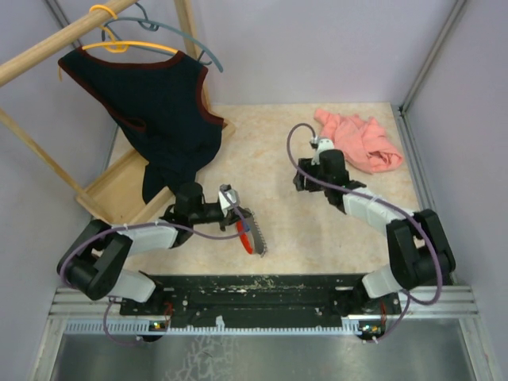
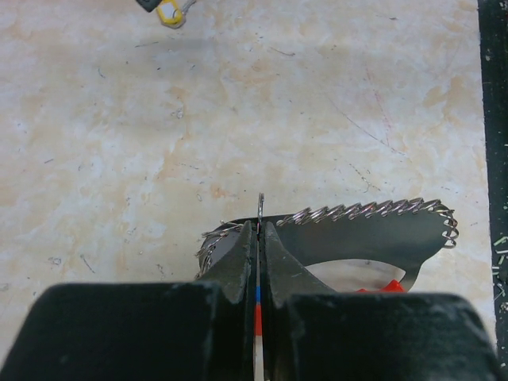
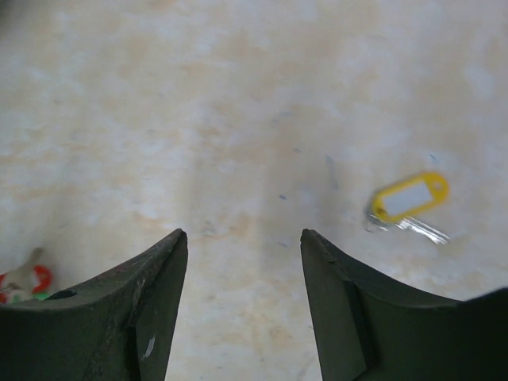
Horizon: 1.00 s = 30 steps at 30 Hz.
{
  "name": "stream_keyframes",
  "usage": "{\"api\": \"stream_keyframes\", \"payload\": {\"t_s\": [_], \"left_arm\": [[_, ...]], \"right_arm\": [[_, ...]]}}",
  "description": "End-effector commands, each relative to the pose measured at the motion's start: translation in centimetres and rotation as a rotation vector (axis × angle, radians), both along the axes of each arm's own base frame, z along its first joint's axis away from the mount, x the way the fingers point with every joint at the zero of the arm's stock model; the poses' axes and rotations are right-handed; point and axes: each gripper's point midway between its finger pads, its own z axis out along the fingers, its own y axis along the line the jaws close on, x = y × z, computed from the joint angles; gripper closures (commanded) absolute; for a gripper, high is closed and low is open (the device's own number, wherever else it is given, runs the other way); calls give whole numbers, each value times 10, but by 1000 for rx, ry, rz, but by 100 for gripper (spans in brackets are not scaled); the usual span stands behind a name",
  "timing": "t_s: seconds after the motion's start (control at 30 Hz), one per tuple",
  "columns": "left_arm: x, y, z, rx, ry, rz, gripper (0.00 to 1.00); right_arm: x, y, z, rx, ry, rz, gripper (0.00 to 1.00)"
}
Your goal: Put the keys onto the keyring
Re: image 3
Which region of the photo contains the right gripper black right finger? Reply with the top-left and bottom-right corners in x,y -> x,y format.
301,229 -> 507,380

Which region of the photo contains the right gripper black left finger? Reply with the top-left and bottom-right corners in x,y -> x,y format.
1,229 -> 187,381

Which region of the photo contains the yellow tag with key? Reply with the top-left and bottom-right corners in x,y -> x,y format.
364,171 -> 450,245

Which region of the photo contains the red tag with key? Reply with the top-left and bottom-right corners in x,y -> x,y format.
0,248 -> 53,305

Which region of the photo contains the green tag with key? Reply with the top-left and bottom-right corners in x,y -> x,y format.
7,291 -> 48,304

